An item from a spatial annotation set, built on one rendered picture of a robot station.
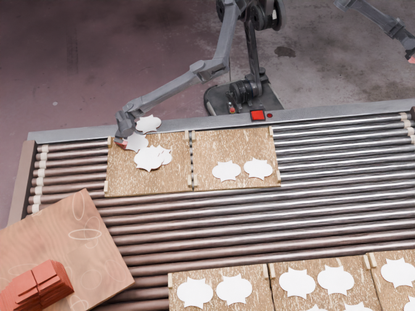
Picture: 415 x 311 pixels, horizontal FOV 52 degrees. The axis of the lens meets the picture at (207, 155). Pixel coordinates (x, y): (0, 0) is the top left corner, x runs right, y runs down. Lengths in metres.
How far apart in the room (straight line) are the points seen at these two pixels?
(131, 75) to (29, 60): 0.99
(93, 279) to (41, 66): 2.76
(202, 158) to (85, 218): 0.63
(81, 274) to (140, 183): 0.52
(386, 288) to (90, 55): 3.20
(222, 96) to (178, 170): 1.34
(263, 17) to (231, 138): 0.72
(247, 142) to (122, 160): 0.63
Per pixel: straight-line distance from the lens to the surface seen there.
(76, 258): 1.85
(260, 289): 1.83
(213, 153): 2.12
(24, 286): 1.68
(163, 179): 2.06
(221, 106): 3.25
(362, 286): 1.91
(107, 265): 1.80
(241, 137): 2.19
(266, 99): 3.31
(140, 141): 2.20
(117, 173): 2.12
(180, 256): 1.90
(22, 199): 2.18
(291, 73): 3.87
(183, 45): 4.12
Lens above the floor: 2.67
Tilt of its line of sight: 55 degrees down
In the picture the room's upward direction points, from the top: 3 degrees counter-clockwise
